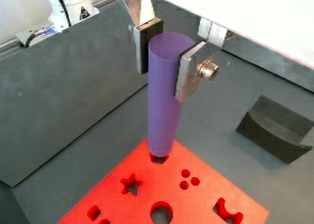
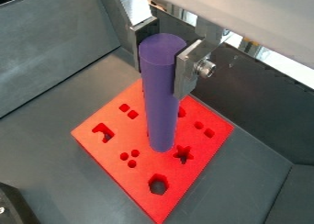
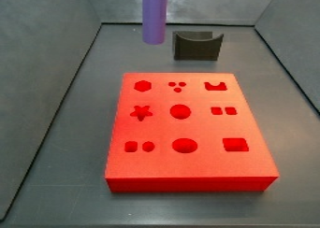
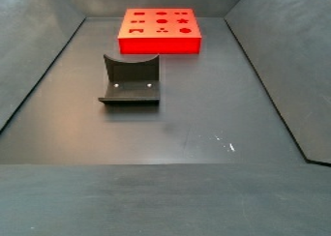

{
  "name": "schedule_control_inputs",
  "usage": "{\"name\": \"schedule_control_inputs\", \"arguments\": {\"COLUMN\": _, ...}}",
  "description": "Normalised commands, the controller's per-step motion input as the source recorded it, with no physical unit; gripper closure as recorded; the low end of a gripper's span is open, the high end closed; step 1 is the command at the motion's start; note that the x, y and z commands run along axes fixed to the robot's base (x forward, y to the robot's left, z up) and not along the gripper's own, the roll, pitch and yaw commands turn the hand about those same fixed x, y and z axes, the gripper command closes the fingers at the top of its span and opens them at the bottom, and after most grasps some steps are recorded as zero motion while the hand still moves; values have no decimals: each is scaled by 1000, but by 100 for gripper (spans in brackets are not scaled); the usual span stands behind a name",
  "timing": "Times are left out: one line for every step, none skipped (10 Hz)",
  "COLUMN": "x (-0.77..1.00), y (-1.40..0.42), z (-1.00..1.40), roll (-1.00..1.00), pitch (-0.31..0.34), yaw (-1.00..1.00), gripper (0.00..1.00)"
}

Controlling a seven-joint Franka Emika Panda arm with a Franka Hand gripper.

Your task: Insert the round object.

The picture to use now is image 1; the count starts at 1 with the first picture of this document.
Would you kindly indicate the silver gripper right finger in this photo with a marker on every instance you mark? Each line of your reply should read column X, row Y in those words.
column 197, row 61

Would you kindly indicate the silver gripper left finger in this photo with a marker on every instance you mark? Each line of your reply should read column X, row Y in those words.
column 145, row 26

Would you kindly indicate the purple round cylinder peg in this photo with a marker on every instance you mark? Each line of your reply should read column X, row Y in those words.
column 166, row 46

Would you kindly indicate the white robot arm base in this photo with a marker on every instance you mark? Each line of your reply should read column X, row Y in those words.
column 68, row 12

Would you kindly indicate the black foam holder block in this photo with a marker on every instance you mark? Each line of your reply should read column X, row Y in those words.
column 277, row 129

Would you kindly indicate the red shape sorter board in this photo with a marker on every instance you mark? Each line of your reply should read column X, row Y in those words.
column 182, row 184

